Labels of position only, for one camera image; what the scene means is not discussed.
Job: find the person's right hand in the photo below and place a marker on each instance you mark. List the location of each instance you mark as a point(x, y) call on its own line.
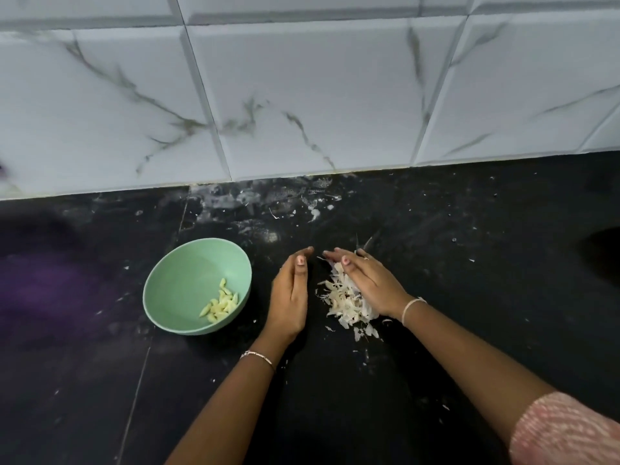
point(373, 283)

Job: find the person's left hand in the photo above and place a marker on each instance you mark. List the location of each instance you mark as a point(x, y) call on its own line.
point(289, 300)

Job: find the pile of peeled garlic cloves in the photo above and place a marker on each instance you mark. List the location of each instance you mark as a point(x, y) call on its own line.
point(221, 303)

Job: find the mint green bowl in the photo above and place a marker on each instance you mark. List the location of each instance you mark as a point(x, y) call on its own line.
point(179, 285)

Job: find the person's right forearm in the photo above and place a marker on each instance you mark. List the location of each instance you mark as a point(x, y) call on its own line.
point(465, 368)

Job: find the person's left forearm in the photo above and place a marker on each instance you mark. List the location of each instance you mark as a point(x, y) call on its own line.
point(228, 411)

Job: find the pile of white garlic peels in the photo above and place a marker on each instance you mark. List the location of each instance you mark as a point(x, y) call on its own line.
point(344, 303)

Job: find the pink patterned right sleeve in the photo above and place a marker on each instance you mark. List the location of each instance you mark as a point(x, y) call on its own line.
point(567, 433)

